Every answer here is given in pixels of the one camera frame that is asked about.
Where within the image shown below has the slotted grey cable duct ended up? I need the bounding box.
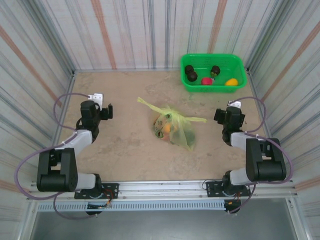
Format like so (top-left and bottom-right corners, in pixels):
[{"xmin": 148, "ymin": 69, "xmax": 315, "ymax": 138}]
[{"xmin": 36, "ymin": 201, "xmax": 226, "ymax": 213}]

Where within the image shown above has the aluminium table edge profile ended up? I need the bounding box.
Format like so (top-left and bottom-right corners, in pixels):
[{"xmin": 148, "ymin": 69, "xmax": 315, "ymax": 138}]
[
  {"xmin": 246, "ymin": 67, "xmax": 284, "ymax": 178},
  {"xmin": 57, "ymin": 70, "xmax": 77, "ymax": 136}
]

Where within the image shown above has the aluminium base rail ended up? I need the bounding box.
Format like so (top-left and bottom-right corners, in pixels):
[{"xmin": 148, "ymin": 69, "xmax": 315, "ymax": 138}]
[{"xmin": 26, "ymin": 177, "xmax": 298, "ymax": 201}]

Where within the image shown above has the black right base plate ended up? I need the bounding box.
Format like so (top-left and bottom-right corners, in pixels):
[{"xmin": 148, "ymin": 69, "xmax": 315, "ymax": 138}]
[{"xmin": 205, "ymin": 180, "xmax": 252, "ymax": 198}]

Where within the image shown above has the yellow avocado-print plastic bag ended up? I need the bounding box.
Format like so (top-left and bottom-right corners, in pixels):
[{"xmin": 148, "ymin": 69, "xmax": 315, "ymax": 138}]
[{"xmin": 136, "ymin": 96, "xmax": 208, "ymax": 152}]

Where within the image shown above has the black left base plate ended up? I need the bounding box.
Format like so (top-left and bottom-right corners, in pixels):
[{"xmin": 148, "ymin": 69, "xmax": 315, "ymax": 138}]
[{"xmin": 74, "ymin": 183, "xmax": 120, "ymax": 200}]

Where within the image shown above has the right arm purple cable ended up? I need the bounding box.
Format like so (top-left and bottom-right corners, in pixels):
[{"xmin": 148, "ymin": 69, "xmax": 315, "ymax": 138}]
[{"xmin": 234, "ymin": 96, "xmax": 294, "ymax": 215}]

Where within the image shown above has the green plastic basket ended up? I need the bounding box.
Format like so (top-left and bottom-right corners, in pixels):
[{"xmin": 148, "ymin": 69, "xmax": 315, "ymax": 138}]
[{"xmin": 180, "ymin": 53, "xmax": 248, "ymax": 94}]

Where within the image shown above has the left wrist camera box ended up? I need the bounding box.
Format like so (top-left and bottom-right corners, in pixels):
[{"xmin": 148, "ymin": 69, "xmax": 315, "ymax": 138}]
[{"xmin": 87, "ymin": 92, "xmax": 104, "ymax": 107}]

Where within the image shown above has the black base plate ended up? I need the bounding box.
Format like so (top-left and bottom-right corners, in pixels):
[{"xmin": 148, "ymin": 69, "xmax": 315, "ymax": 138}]
[
  {"xmin": 74, "ymin": 183, "xmax": 120, "ymax": 200},
  {"xmin": 205, "ymin": 180, "xmax": 252, "ymax": 198}
]

